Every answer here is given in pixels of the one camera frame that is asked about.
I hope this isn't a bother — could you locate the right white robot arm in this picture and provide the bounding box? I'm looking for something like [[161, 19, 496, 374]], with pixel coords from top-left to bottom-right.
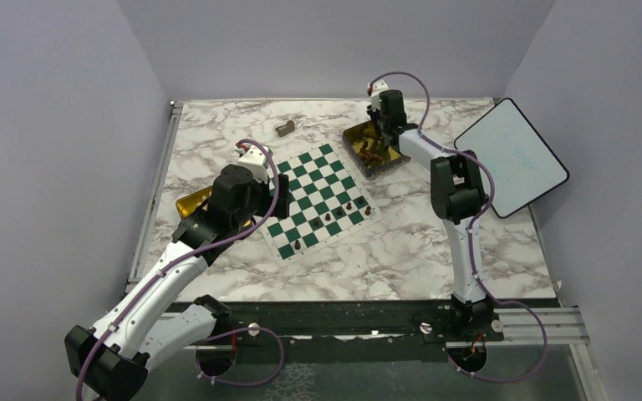
[[368, 88, 493, 340]]

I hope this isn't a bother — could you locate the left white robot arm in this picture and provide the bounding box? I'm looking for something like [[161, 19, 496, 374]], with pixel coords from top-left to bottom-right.
[[64, 162, 291, 400]]

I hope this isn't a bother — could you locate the gold tin with dark pieces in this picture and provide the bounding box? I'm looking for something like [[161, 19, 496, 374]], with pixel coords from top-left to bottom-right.
[[342, 121, 411, 180]]

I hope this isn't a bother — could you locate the gold tin with white pieces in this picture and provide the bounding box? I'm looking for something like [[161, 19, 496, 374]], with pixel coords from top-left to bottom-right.
[[176, 186, 256, 229]]

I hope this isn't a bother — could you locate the green white chess board mat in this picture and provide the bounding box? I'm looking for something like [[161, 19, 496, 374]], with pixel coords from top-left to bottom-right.
[[242, 143, 383, 267]]

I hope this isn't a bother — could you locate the small grey tan clip device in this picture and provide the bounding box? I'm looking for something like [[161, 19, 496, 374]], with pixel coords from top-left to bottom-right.
[[274, 120, 296, 138]]

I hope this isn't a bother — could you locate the small whiteboard tablet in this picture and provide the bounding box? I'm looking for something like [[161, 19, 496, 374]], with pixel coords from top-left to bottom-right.
[[454, 98, 570, 219]]

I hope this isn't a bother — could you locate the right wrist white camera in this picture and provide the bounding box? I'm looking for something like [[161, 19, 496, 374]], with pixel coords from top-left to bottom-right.
[[367, 79, 390, 111]]

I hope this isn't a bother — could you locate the wrist white camera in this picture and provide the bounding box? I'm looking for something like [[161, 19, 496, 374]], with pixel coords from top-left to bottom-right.
[[367, 79, 390, 111], [236, 144, 269, 184]]

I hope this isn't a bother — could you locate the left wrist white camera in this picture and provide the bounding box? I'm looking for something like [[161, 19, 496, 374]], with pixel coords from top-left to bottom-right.
[[236, 144, 269, 184]]

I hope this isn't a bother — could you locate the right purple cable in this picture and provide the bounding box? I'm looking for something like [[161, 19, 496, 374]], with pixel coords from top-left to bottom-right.
[[367, 70, 549, 384]]

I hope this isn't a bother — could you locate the purple cable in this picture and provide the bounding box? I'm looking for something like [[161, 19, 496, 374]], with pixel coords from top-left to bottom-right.
[[74, 138, 288, 401], [367, 70, 549, 384]]

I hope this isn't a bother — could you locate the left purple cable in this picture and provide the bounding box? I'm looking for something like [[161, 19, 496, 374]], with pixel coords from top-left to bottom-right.
[[74, 138, 288, 401]]

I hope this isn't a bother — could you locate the black metal base frame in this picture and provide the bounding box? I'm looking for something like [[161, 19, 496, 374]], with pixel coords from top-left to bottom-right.
[[140, 298, 589, 369]]

